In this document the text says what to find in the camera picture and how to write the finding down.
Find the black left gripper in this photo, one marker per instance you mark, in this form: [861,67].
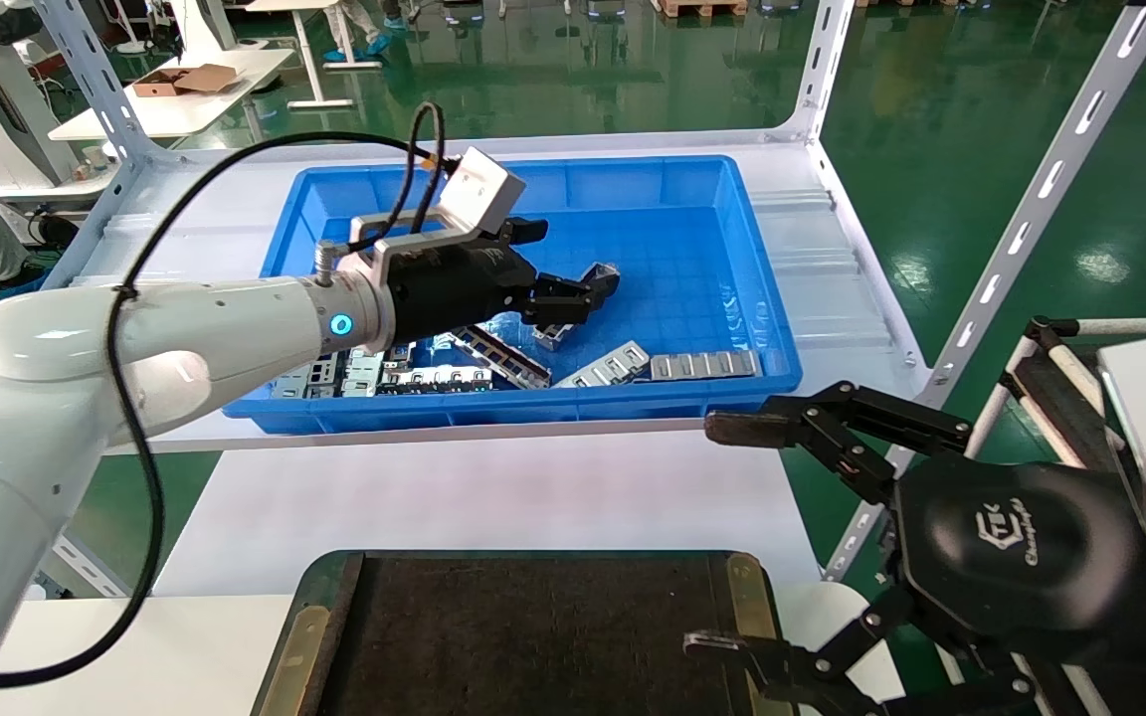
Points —
[454,288]

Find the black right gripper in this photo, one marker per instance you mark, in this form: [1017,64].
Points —
[1021,557]

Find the grey metal bracket part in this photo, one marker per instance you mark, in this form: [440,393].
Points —
[603,278]

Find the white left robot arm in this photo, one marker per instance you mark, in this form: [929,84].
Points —
[135,328]

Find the dark long metal channel part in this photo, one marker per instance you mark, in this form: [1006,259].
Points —
[503,356]

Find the large blue plastic bin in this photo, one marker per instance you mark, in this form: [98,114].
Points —
[672,249]

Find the white work table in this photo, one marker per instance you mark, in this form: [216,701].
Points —
[493,497]

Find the grey metal chassis block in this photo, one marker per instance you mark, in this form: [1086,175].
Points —
[306,376]

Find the white slotted metal shelf rack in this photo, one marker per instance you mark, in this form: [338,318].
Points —
[832,259]

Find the wooden pallet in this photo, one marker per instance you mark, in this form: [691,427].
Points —
[702,8]

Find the black padded tray brass edges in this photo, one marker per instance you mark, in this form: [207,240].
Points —
[533,636]

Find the white desk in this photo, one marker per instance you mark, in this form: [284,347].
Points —
[185,111]
[306,55]

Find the open flat cardboard box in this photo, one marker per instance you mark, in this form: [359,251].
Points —
[185,80]

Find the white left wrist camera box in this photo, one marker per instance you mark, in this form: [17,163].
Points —
[478,194]

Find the grey metal ladder bracket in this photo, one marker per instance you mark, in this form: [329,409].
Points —
[605,366]

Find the silver camera mount bracket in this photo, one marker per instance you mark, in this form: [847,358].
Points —
[404,244]

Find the long grey slotted metal bracket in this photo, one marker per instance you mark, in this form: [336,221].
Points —
[434,378]

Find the long flat slotted metal bracket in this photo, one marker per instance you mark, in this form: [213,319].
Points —
[704,365]

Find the small grey metal bracket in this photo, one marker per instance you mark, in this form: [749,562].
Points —
[362,373]

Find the pipe frame cart black shelves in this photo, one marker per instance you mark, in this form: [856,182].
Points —
[1055,383]

